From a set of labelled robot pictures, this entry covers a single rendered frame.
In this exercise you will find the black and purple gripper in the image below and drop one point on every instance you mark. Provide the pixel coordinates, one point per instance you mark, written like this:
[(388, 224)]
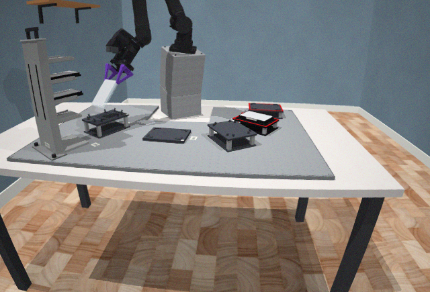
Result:
[(125, 67)]

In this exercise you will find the grey slotted shelf rack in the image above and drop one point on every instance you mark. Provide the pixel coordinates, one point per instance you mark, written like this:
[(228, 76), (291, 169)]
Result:
[(35, 52)]

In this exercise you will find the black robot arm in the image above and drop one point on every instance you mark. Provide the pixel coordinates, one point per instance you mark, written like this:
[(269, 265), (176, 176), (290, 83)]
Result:
[(178, 21)]

